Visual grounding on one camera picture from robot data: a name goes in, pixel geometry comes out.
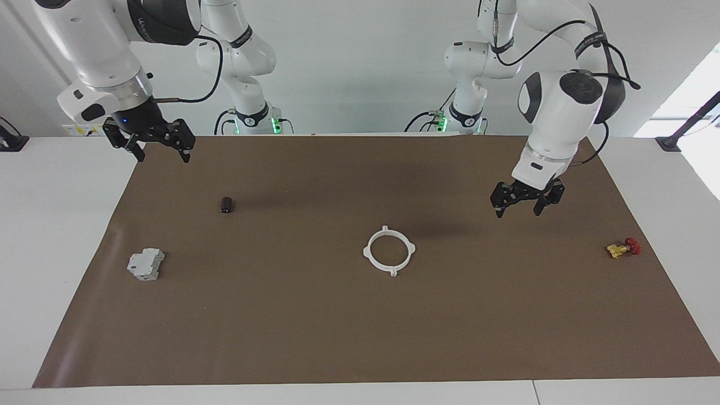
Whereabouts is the black table clamp mount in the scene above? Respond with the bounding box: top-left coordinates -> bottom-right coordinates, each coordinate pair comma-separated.
0,116 -> 30,153
655,91 -> 720,153

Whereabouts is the gray circuit breaker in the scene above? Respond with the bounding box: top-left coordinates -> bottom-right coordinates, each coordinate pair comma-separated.
127,248 -> 166,282

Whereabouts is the brown table mat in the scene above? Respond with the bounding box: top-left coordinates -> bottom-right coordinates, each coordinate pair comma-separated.
32,135 -> 720,389

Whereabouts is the brass valve red handle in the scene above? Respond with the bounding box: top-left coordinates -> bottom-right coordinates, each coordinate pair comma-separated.
606,237 -> 643,260

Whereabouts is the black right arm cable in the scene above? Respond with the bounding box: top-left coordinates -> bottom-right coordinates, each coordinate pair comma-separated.
153,34 -> 224,105

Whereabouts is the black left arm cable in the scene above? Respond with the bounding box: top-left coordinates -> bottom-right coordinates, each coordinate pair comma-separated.
479,0 -> 642,167

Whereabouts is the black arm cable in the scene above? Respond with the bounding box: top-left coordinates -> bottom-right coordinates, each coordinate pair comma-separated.
153,34 -> 224,105
479,0 -> 642,167

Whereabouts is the white half-ring pipe clamp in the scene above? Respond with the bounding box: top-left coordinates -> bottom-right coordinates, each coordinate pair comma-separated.
363,226 -> 394,277
384,226 -> 417,277

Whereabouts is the black base cable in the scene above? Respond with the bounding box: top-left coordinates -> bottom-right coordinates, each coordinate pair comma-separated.
404,88 -> 457,134
213,109 -> 238,136

